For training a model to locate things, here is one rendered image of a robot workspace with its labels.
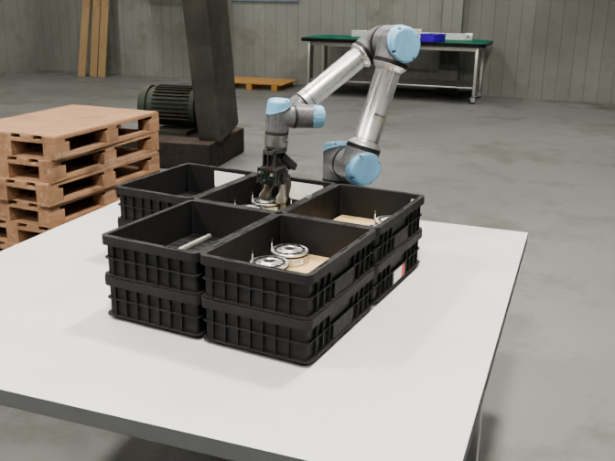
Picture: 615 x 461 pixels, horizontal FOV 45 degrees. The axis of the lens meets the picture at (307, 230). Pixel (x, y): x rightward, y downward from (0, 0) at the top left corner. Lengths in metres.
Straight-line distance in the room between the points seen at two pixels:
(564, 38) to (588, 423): 9.51
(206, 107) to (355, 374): 5.10
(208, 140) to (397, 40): 4.44
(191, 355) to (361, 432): 0.50
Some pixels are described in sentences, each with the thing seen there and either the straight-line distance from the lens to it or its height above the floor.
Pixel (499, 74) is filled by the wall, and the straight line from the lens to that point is 12.24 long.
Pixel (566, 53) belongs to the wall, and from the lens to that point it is 12.15.
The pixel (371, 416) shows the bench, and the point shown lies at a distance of 1.58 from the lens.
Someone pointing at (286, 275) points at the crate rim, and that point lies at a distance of 1.67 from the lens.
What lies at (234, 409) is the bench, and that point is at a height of 0.70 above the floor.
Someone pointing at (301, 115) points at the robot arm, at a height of 1.15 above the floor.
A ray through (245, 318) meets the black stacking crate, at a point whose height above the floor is 0.79.
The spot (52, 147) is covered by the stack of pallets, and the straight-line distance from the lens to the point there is 4.27.
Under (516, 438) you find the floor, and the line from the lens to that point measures 2.90.
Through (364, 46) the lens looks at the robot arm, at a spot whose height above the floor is 1.35.
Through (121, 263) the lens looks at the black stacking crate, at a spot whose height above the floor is 0.86.
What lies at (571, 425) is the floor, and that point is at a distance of 3.04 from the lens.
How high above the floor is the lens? 1.53
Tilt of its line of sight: 18 degrees down
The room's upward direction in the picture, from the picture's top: 1 degrees clockwise
